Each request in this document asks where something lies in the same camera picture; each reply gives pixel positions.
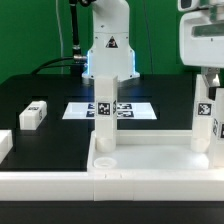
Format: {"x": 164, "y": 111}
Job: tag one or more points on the white block left edge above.
{"x": 6, "y": 143}

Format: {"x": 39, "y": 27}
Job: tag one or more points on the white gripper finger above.
{"x": 210, "y": 77}

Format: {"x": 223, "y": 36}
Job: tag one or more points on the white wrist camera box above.
{"x": 187, "y": 5}

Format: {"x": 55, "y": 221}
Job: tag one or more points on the white front barrier wall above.
{"x": 105, "y": 186}

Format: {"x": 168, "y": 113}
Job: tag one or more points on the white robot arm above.
{"x": 111, "y": 53}

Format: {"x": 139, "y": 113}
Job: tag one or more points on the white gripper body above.
{"x": 201, "y": 41}

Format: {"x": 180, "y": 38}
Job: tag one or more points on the fiducial marker sheet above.
{"x": 86, "y": 110}

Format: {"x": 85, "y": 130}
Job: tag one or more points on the white desk top tray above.
{"x": 150, "y": 150}

